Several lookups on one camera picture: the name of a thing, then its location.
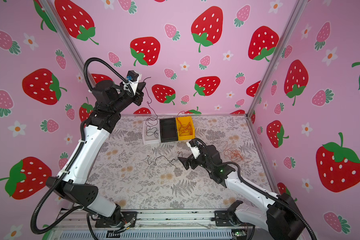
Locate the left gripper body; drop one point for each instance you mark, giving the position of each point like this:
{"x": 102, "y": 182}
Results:
{"x": 123, "y": 100}

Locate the yellow plastic bin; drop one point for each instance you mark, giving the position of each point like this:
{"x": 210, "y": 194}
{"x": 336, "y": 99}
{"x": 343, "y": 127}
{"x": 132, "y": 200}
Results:
{"x": 185, "y": 128}

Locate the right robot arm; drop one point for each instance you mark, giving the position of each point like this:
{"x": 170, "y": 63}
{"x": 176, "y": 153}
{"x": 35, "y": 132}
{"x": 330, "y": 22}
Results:
{"x": 277, "y": 214}

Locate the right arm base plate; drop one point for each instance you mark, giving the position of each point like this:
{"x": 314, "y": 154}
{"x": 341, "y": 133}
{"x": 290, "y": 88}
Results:
{"x": 225, "y": 218}

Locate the aluminium frame rail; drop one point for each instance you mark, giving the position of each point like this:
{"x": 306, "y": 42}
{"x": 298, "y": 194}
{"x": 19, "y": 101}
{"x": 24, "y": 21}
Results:
{"x": 183, "y": 224}

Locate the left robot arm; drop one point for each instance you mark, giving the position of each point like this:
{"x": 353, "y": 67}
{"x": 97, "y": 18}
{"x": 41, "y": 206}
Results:
{"x": 71, "y": 182}

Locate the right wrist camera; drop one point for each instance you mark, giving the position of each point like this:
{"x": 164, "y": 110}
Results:
{"x": 194, "y": 148}

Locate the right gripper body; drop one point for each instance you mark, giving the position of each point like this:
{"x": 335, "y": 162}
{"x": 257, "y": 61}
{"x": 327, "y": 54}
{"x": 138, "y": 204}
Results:
{"x": 200, "y": 161}

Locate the white plastic bin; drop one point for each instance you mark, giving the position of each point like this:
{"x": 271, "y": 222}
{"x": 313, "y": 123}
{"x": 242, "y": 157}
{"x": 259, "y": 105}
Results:
{"x": 151, "y": 132}

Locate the black plastic bin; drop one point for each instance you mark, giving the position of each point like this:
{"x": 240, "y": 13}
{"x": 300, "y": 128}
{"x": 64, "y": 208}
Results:
{"x": 168, "y": 130}

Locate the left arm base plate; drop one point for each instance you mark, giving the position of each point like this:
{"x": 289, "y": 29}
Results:
{"x": 118, "y": 220}

